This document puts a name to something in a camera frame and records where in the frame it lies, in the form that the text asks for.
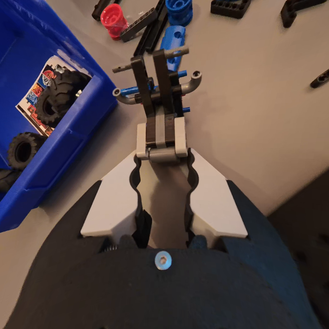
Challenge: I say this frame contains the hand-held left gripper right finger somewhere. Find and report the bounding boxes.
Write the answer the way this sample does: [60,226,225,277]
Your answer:
[184,149,248,245]

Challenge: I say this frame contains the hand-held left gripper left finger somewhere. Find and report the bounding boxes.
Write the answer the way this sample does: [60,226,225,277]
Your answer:
[80,150,144,238]

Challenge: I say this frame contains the black toy chassis assembly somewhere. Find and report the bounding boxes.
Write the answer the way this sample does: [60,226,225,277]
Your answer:
[112,47,202,163]

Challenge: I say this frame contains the grey desk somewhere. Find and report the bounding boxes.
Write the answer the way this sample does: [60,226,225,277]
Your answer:
[0,0,329,322]

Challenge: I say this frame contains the blue tagged plastic bin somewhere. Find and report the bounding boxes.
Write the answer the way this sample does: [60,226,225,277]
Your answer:
[0,0,119,233]

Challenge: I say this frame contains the black rubber tire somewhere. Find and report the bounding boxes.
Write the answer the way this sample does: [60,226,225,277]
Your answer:
[35,69,92,127]
[0,168,22,193]
[7,132,48,170]

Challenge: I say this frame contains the black rubber tyres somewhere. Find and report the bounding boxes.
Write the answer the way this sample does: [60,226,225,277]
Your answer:
[15,56,93,137]

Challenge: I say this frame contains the black small L beam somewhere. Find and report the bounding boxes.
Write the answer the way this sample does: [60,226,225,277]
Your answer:
[310,68,329,89]

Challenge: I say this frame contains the blue flat panel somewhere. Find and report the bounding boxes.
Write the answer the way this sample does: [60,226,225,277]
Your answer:
[160,25,186,71]

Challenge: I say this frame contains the red wheel rim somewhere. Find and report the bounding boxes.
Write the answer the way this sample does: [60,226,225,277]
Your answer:
[100,3,129,41]

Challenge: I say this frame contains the black cylindrical panel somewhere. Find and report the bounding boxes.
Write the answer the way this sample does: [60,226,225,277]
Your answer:
[92,0,121,21]

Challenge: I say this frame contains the blue wheel rim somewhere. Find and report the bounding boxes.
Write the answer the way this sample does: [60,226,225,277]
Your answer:
[165,0,193,26]

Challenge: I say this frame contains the black large L beam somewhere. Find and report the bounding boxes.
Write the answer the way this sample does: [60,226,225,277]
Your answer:
[280,0,327,28]

